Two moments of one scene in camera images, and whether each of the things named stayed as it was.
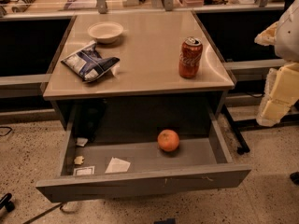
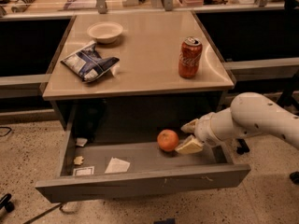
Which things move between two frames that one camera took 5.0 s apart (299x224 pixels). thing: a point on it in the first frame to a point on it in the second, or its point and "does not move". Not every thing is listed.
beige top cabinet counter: [149, 50] does not move
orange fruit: [168, 140] does not move
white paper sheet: [117, 164] does not move
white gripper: [288, 36] to [204, 129]
